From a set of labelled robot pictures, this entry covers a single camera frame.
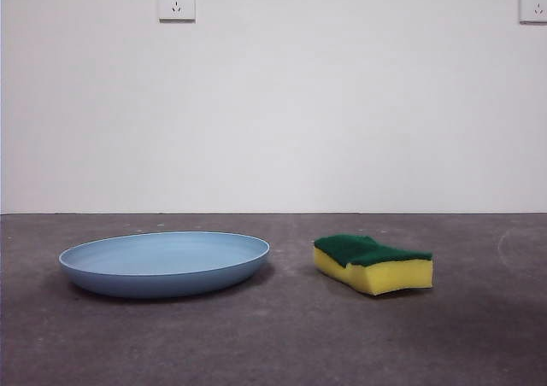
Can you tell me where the blue round plate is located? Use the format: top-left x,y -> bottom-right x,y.
58,231 -> 272,299

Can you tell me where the yellow sponge with green scourer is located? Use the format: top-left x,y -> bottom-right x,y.
313,232 -> 434,296

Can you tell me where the white wall socket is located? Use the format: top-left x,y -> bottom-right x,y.
159,0 -> 197,24
519,0 -> 547,25

